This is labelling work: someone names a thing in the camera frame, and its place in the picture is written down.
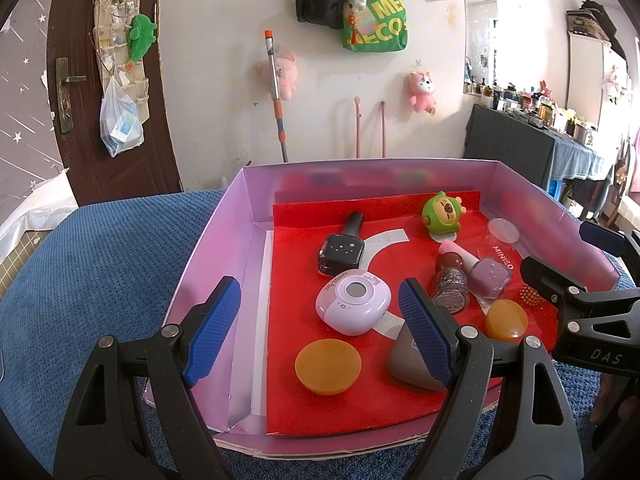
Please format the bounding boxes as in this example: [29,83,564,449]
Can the patterned storage box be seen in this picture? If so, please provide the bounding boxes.
[565,9,611,43]

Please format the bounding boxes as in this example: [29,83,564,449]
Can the brown wooden door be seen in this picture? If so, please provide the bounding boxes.
[45,0,183,208]

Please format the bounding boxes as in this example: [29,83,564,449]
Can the bright pink plush toy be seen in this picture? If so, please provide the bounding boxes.
[407,71,437,116]

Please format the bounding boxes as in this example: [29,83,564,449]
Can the pink nail polish bottle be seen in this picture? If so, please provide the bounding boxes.
[439,240,513,298]

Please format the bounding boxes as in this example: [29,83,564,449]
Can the table with dark cloth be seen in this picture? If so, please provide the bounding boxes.
[464,104,618,221]

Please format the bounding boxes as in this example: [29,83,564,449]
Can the green plush toy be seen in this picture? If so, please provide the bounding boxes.
[126,13,158,63]

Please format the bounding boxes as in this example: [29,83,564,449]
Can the grey eye shadow case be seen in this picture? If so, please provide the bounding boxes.
[386,322,451,392]

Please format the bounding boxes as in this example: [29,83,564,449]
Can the black nail polish bottle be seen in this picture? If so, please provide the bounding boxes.
[316,211,366,277]

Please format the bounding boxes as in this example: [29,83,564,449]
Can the white round mini camera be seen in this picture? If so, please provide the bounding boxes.
[315,270,392,337]

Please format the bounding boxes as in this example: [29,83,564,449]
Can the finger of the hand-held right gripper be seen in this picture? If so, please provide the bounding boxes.
[579,220,640,263]
[520,256,640,323]

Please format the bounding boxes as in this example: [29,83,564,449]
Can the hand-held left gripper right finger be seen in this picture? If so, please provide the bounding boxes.
[398,277,586,480]

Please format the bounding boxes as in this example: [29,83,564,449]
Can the glitter nail polish bottle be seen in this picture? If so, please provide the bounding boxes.
[431,252,473,315]

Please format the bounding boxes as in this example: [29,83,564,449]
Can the purple cardboard box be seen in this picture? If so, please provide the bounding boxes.
[142,157,638,458]

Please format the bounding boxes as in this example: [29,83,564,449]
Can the beige hanging organizer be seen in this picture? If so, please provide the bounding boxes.
[90,0,151,126]

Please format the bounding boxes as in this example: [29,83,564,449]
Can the large orange round container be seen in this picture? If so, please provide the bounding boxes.
[294,338,362,396]

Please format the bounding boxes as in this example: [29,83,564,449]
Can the small orange round container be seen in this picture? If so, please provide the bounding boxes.
[484,299,529,341]

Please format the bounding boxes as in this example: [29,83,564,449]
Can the pale pink plush toy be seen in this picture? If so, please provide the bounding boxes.
[256,51,298,101]

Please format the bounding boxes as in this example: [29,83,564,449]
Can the row of cosmetic bottles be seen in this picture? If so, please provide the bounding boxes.
[465,55,601,146]

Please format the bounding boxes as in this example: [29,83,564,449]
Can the red paper sheet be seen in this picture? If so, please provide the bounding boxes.
[262,189,561,436]

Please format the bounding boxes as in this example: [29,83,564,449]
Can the green tote bag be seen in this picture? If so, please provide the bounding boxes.
[341,0,409,54]

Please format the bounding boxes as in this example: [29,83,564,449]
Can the frameless wall mirror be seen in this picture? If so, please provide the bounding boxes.
[461,0,501,98]

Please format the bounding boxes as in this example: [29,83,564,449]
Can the blue textured blanket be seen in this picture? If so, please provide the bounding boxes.
[0,187,640,480]

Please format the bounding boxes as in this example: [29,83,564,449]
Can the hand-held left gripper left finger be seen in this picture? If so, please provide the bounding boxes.
[52,276,242,480]

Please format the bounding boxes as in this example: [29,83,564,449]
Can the clear plastic bag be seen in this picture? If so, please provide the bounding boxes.
[99,77,145,158]

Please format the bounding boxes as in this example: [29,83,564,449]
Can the black bag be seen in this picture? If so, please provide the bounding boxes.
[580,0,626,61]

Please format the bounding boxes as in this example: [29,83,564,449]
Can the green toy figure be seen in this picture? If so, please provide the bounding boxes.
[421,191,467,235]

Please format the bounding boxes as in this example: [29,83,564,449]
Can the person's right hand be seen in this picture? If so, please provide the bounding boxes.
[590,372,633,426]

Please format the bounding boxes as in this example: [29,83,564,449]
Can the brass door handle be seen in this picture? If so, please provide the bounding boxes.
[55,56,87,134]

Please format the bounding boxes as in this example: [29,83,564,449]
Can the white wardrobe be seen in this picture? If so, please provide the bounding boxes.
[565,35,628,126]

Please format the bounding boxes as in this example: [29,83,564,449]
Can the white plastic sheet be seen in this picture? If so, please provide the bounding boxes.
[0,165,78,261]

